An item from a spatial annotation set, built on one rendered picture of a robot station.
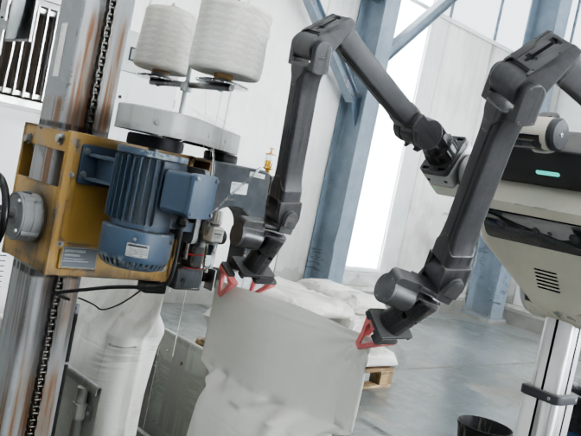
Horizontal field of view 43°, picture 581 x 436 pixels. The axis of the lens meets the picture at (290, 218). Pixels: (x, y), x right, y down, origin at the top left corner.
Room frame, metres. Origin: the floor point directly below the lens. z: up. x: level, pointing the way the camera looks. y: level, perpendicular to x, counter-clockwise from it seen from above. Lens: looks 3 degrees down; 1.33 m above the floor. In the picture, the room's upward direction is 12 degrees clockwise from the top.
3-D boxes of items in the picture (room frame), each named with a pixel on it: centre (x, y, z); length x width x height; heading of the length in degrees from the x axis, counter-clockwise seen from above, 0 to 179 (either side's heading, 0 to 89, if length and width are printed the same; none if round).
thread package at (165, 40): (1.85, 0.39, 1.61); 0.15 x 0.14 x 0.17; 44
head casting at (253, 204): (2.01, 0.23, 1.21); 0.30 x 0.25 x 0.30; 44
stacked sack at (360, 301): (5.37, -0.47, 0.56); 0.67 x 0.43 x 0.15; 44
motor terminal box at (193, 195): (1.51, 0.21, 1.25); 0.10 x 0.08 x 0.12; 159
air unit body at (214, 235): (1.80, 0.18, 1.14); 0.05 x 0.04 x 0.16; 134
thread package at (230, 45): (1.66, 0.21, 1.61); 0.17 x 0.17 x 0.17
